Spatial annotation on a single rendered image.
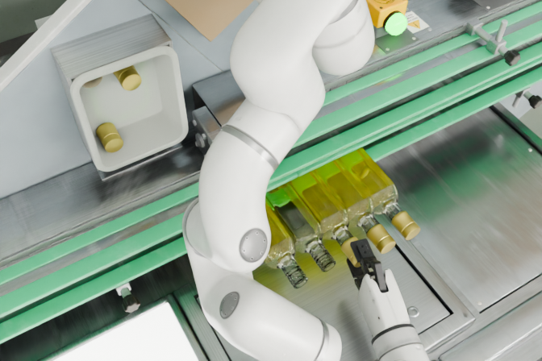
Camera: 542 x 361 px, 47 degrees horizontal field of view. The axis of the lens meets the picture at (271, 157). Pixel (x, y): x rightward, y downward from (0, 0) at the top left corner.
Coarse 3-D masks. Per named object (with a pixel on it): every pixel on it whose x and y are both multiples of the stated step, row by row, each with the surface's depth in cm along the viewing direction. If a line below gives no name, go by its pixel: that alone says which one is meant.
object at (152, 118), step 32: (128, 64) 93; (160, 64) 103; (96, 96) 104; (128, 96) 107; (160, 96) 111; (96, 128) 109; (128, 128) 112; (160, 128) 112; (96, 160) 104; (128, 160) 108
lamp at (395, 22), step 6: (396, 12) 121; (390, 18) 120; (396, 18) 120; (402, 18) 120; (384, 24) 121; (390, 24) 120; (396, 24) 120; (402, 24) 120; (390, 30) 121; (396, 30) 121; (402, 30) 122
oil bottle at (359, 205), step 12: (324, 168) 119; (336, 168) 119; (324, 180) 118; (336, 180) 118; (348, 180) 118; (336, 192) 116; (348, 192) 116; (360, 192) 116; (348, 204) 114; (360, 204) 114; (372, 204) 115; (348, 216) 115; (360, 216) 114
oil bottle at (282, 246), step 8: (272, 216) 112; (272, 224) 111; (280, 224) 111; (272, 232) 110; (280, 232) 110; (288, 232) 111; (272, 240) 109; (280, 240) 109; (288, 240) 109; (272, 248) 108; (280, 248) 108; (288, 248) 109; (272, 256) 108; (280, 256) 108; (288, 256) 109; (272, 264) 109
